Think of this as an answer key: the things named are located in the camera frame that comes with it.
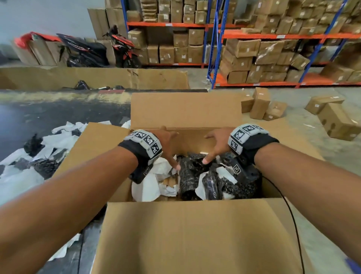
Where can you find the black wrapped packet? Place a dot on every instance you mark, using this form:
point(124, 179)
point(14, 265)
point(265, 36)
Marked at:
point(212, 185)
point(194, 158)
point(242, 189)
point(189, 177)

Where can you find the tall upright cardboard box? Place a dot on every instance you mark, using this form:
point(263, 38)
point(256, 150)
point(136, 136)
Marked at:
point(260, 103)

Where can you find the tall leaning cardboard sheets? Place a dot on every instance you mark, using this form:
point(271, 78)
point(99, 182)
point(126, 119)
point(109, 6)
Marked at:
point(98, 22)

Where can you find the cardboard boxes under red cloth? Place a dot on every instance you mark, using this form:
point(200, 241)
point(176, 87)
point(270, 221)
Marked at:
point(42, 53)

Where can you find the heap of large wrapped cartons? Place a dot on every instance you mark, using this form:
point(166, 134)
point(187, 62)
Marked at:
point(262, 60)

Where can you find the long flat cardboard sheet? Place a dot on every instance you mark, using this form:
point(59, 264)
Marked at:
point(93, 77)

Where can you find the red and black scooter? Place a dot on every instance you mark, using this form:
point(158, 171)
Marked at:
point(124, 48)

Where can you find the red cloth cover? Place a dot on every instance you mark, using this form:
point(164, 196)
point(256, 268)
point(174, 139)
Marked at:
point(25, 39)

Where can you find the small cardboard box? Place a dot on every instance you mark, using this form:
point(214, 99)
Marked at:
point(275, 110)
point(247, 104)

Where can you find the person's right hand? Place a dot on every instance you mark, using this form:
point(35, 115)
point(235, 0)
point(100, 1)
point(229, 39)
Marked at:
point(222, 141)

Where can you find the person's left thumb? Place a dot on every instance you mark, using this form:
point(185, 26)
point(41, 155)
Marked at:
point(174, 134)

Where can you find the person's right forearm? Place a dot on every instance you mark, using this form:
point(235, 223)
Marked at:
point(310, 183)

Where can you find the heap of taped cartons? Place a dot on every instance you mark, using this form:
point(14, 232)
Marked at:
point(296, 17)

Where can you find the blue and orange shelf rack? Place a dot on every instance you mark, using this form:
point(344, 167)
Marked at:
point(282, 36)
point(169, 24)

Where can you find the large cardboard box with holes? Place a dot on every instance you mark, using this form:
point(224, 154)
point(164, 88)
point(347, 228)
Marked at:
point(337, 122)

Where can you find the row of square brown cartons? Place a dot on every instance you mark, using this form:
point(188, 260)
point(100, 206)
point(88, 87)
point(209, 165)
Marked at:
point(174, 46)

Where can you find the person's left hand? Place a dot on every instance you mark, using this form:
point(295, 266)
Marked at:
point(166, 141)

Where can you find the large open cardboard box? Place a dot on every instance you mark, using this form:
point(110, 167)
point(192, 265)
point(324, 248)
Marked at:
point(186, 234)

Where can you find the row of small stacked cartons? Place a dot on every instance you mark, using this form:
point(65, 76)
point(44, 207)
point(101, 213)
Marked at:
point(177, 11)

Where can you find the flat labelled cardboard box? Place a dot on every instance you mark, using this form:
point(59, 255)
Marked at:
point(323, 104)

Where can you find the person's right thumb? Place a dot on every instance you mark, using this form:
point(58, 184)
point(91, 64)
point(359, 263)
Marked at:
point(211, 134)

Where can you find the white paper scrap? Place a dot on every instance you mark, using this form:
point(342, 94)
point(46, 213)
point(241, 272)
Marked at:
point(63, 249)

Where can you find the marker-covered wrist camera band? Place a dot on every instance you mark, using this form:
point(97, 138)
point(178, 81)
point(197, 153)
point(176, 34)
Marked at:
point(146, 141)
point(245, 135)

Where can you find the person's left forearm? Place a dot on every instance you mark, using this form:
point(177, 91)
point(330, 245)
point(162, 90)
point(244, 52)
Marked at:
point(62, 203)

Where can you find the black plastic bag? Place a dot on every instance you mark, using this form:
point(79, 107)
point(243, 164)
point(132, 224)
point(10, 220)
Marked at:
point(81, 85)

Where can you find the crumpled white paper sheet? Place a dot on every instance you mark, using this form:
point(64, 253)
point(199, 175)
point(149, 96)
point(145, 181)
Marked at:
point(149, 186)
point(225, 173)

